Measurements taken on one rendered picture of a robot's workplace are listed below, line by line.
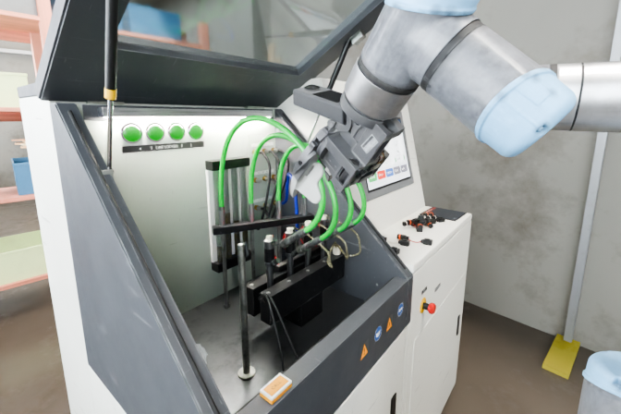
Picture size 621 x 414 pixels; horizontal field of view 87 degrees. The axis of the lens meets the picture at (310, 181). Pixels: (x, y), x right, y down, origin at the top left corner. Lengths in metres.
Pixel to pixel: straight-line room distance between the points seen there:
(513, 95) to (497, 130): 0.03
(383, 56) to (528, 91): 0.13
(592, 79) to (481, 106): 0.16
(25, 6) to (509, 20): 3.18
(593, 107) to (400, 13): 0.23
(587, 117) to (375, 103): 0.22
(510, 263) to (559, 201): 0.54
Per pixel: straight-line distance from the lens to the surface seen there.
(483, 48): 0.33
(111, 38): 0.67
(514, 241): 2.70
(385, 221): 1.37
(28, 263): 3.17
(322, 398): 0.79
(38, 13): 3.09
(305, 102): 0.49
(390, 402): 1.20
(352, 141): 0.44
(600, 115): 0.46
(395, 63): 0.35
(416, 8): 0.33
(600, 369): 0.57
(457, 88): 0.33
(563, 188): 2.56
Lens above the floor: 1.42
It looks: 11 degrees down
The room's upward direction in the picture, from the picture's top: straight up
